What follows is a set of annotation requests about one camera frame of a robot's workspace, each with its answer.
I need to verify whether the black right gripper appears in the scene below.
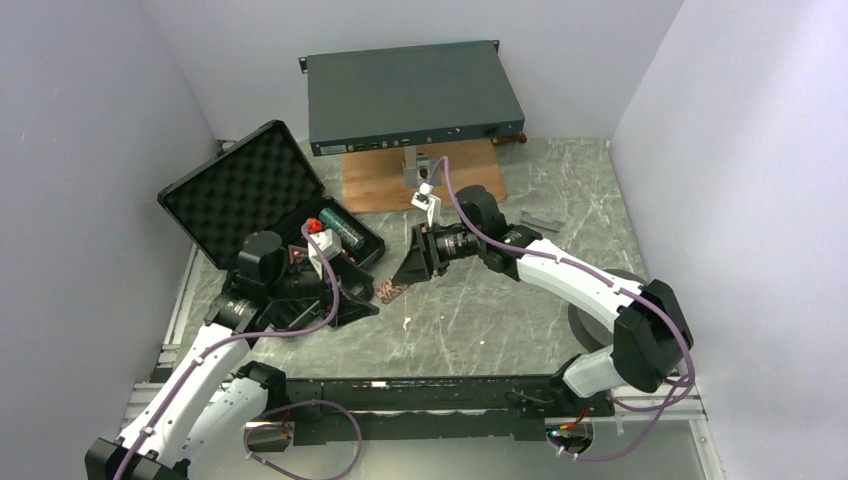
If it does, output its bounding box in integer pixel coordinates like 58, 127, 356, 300
392, 221, 484, 286

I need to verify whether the black poker set case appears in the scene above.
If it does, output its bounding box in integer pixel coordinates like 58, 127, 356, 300
157, 119, 387, 333

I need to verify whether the grey rack server unit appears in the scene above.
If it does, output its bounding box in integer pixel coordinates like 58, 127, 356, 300
301, 40, 525, 156

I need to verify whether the orange poker chip stack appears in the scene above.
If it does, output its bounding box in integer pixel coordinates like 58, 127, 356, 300
375, 279, 410, 305

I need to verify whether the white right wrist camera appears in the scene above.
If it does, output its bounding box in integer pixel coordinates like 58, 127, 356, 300
411, 182, 442, 228

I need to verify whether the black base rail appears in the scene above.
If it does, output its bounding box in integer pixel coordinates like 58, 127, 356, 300
251, 374, 614, 451

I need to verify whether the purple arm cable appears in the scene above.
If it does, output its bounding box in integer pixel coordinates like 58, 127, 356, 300
423, 156, 697, 464
112, 221, 364, 480

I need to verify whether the black triangular all-in button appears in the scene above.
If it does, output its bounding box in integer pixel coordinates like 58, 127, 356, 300
287, 244, 308, 265

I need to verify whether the metal stand bracket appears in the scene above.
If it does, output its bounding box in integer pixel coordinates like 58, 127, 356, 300
403, 146, 441, 189

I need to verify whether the large grey spool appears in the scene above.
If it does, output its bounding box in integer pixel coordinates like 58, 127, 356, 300
567, 269, 646, 352

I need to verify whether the green poker chip stack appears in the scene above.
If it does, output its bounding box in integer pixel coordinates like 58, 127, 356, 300
319, 207, 349, 237

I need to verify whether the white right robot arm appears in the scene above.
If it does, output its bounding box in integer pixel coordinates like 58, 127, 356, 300
377, 184, 694, 415

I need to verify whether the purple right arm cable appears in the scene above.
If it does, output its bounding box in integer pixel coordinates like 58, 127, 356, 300
423, 156, 697, 464

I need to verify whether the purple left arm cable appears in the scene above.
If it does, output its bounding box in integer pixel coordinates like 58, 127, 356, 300
112, 221, 364, 480

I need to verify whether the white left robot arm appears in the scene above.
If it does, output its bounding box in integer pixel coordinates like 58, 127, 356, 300
84, 227, 379, 479

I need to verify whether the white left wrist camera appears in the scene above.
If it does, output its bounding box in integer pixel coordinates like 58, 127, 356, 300
306, 218, 342, 279

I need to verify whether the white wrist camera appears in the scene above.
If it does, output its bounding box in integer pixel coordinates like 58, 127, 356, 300
411, 182, 442, 228
306, 218, 342, 279

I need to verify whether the wooden board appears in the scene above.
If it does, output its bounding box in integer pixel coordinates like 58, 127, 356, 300
342, 140, 507, 213

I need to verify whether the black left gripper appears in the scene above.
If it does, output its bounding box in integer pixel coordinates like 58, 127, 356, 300
267, 251, 379, 325

